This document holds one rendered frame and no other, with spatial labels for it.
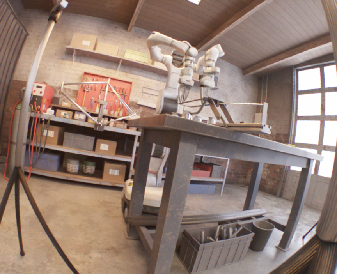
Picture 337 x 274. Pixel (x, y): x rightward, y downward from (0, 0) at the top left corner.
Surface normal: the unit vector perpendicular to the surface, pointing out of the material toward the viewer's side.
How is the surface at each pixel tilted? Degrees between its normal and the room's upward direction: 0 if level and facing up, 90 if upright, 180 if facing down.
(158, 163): 122
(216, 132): 90
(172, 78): 104
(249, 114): 90
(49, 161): 90
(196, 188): 90
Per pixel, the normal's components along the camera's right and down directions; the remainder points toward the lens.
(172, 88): 0.25, 0.29
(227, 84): 0.37, 0.06
